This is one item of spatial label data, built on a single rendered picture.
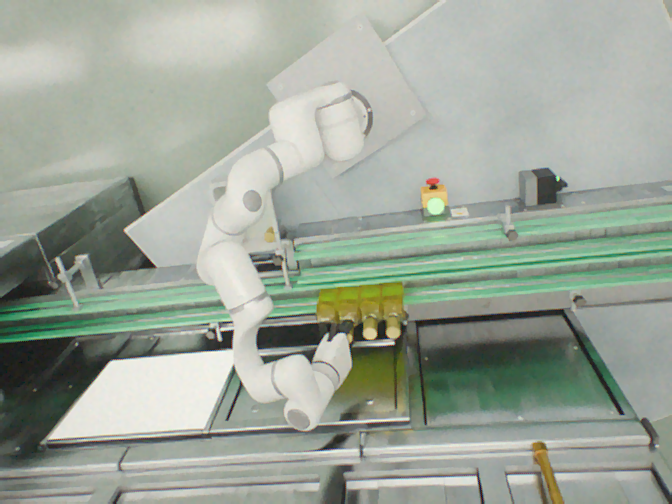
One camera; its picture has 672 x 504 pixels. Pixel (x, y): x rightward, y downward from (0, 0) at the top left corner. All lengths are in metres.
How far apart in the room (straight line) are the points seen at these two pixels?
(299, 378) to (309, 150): 0.46
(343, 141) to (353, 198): 0.42
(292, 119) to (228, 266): 0.33
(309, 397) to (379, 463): 0.23
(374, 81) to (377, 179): 0.28
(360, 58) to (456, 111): 0.30
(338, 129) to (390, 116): 0.34
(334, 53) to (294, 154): 0.44
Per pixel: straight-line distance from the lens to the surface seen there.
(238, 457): 1.26
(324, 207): 1.59
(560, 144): 1.60
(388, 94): 1.48
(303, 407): 1.07
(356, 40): 1.47
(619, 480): 1.21
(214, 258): 1.02
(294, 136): 1.11
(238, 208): 1.01
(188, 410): 1.43
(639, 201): 1.57
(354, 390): 1.33
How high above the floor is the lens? 2.23
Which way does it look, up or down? 65 degrees down
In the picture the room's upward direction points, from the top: 168 degrees counter-clockwise
